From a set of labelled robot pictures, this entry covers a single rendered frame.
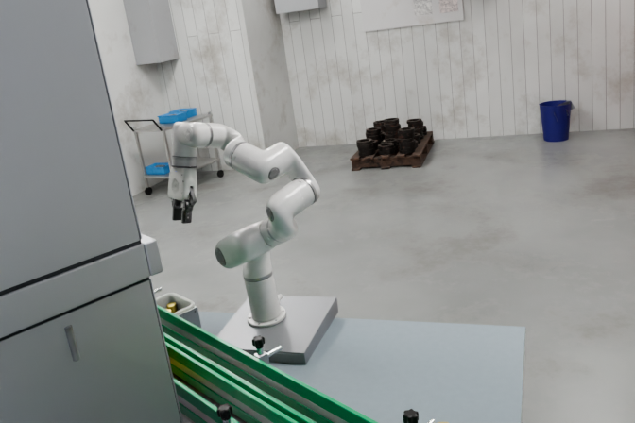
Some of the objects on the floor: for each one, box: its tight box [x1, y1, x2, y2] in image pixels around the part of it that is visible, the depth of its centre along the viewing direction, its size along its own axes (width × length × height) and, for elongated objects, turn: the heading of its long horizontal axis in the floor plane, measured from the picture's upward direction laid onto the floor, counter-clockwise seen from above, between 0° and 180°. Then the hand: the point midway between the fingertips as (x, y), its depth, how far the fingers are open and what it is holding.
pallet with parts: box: [350, 118, 435, 171], centre depth 710 cm, size 80×116×43 cm
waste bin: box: [539, 99, 575, 142], centre depth 685 cm, size 38×35×44 cm
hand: (181, 215), depth 190 cm, fingers open, 5 cm apart
